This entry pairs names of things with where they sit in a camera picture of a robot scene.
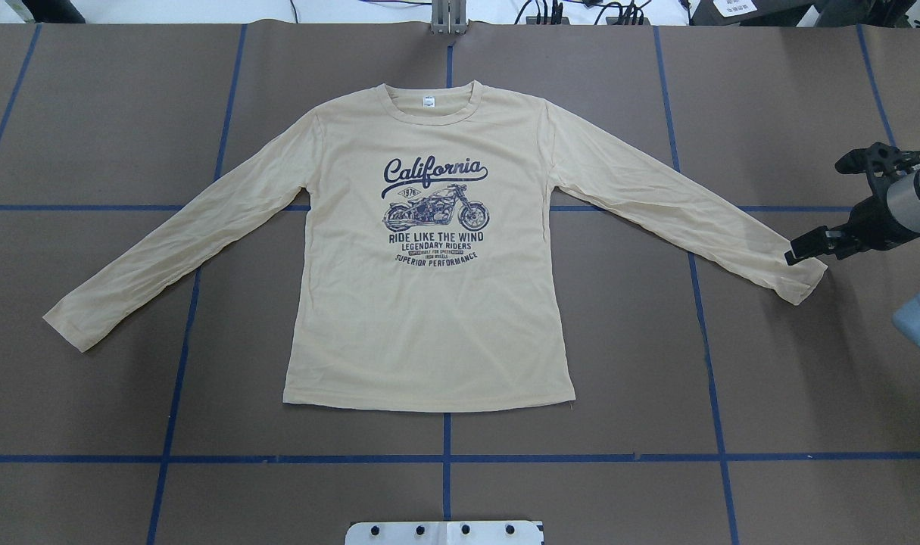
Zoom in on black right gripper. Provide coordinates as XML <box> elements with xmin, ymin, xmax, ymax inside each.
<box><xmin>784</xmin><ymin>196</ymin><xmax>907</xmax><ymax>266</ymax></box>

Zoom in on beige long-sleeve printed shirt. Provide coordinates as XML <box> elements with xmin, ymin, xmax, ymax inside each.
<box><xmin>44</xmin><ymin>82</ymin><xmax>827</xmax><ymax>412</ymax></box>

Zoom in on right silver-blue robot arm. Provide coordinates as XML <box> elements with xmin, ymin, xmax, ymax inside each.
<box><xmin>784</xmin><ymin>142</ymin><xmax>920</xmax><ymax>348</ymax></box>

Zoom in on dark equipment box top right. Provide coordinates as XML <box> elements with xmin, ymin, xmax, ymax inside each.
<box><xmin>689</xmin><ymin>1</ymin><xmax>915</xmax><ymax>28</ymax></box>

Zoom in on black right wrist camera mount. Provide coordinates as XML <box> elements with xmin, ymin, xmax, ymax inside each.
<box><xmin>834</xmin><ymin>142</ymin><xmax>920</xmax><ymax>199</ymax></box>

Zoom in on black cables at table edge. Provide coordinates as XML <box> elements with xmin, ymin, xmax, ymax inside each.
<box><xmin>513</xmin><ymin>0</ymin><xmax>653</xmax><ymax>26</ymax></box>

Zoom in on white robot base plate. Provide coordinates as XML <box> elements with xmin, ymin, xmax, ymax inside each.
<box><xmin>345</xmin><ymin>520</ymin><xmax>545</xmax><ymax>544</ymax></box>

